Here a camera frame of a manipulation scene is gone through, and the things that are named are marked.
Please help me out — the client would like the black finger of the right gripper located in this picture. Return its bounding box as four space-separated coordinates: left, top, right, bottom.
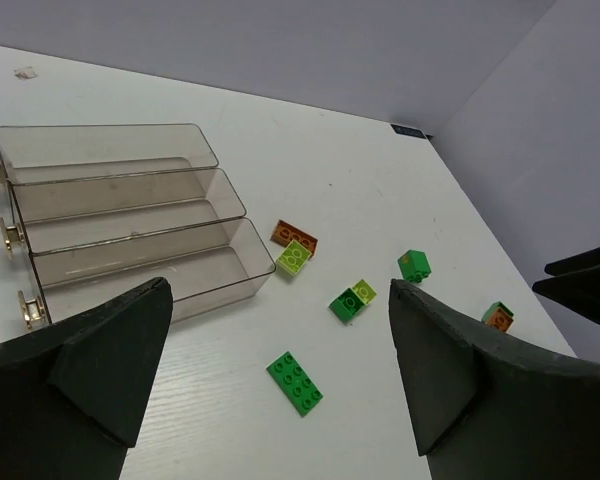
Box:
544 246 600 275
532 269 600 325

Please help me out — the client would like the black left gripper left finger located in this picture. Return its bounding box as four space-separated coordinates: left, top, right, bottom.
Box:
0 277 173 479

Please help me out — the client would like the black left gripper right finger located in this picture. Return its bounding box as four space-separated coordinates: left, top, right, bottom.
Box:
389 280 600 479

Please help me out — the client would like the dark green lego block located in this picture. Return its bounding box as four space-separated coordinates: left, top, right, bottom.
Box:
397 249 432 283

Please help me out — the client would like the lime small lego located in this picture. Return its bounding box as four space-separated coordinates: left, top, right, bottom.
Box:
352 279 377 305

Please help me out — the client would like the dark green 2x2 lego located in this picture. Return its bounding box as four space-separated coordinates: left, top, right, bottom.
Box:
329 288 365 324

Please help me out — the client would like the green 2x4 lego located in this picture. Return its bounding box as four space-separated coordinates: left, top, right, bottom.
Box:
267 351 323 417

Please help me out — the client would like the lime green 2x2 lego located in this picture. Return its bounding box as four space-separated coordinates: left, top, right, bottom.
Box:
276 240 311 277

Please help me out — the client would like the orange lego plate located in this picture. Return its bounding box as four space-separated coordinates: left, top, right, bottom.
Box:
271 220 318 257

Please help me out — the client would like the orange lego with green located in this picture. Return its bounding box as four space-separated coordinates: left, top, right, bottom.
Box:
481 301 514 333

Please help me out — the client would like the table corner label right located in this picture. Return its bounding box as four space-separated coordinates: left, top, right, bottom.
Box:
391 124 427 139

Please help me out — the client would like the tape scrap on table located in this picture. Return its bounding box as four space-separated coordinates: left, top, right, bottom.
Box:
14 66 37 80

